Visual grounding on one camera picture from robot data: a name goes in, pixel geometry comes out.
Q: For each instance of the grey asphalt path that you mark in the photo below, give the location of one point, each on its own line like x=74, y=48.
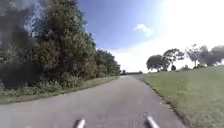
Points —
x=115, y=100

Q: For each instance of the grass slope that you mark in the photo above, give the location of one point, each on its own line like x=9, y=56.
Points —
x=193, y=90

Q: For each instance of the robot's own part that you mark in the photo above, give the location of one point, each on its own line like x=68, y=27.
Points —
x=80, y=123
x=152, y=122

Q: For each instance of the grass verge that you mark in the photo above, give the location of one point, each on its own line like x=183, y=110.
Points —
x=50, y=90

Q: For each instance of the row of dense trees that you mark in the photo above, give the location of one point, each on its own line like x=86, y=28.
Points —
x=56, y=46

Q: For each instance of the group of distant trees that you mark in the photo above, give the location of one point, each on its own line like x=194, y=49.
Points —
x=200, y=55

